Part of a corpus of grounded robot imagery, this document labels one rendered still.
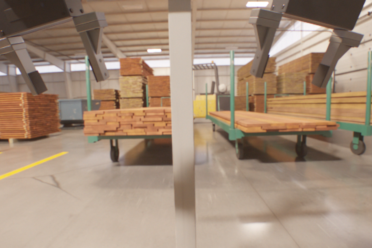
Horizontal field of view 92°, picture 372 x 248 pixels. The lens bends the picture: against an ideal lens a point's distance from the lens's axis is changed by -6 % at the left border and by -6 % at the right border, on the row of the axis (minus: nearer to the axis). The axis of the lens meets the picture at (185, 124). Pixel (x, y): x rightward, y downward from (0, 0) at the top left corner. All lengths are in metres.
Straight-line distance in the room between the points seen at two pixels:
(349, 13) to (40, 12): 0.47
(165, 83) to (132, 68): 1.76
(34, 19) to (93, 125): 1.77
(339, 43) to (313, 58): 11.02
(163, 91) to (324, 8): 9.28
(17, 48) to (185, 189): 0.49
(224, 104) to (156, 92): 3.94
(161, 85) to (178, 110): 9.05
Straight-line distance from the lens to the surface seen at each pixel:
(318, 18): 0.38
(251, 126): 1.96
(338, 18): 0.40
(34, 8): 0.38
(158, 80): 9.60
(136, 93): 9.79
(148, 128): 1.90
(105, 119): 2.03
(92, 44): 0.36
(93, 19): 0.34
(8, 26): 0.41
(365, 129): 2.96
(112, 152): 2.56
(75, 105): 7.10
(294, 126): 2.12
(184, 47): 0.54
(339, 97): 3.45
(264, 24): 0.34
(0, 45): 0.45
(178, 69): 0.53
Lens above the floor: 0.70
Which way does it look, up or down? 6 degrees down
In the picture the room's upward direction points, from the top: 1 degrees counter-clockwise
